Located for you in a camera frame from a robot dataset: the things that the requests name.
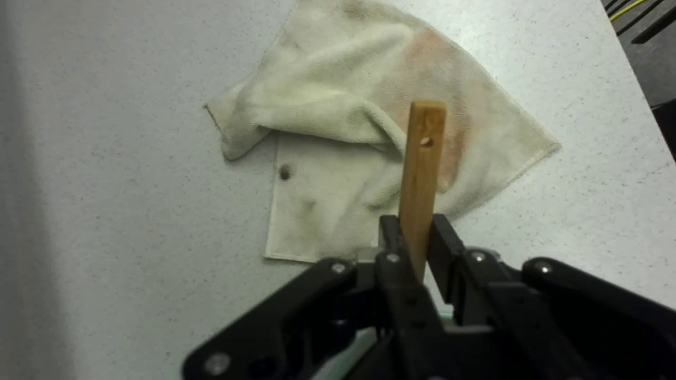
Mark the cream stained cloth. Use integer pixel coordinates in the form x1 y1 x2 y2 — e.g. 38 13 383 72
203 0 564 267

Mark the yellow cable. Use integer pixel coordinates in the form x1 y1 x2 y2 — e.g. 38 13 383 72
608 0 648 23

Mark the wooden spatula with yellow head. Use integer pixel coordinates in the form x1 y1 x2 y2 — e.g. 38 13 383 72
398 99 449 284

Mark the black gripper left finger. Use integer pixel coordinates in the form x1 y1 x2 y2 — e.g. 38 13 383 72
179 213 451 380

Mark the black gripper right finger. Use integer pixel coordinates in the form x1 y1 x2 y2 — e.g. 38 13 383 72
429 213 676 380

